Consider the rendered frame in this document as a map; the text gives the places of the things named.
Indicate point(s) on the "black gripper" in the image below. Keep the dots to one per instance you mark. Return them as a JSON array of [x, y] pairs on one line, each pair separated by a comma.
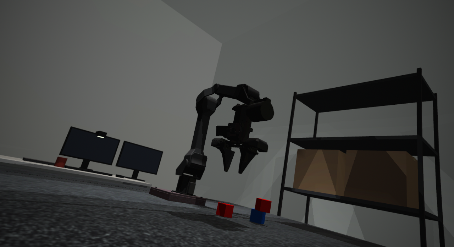
[[248, 147]]

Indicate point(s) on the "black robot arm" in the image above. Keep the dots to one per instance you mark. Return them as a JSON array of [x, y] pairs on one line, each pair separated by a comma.
[[254, 109]]

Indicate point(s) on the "blue cube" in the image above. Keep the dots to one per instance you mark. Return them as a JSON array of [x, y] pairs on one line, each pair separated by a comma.
[[257, 216]]

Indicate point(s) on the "red cube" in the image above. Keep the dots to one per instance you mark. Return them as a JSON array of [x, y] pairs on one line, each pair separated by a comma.
[[263, 205], [224, 210]]

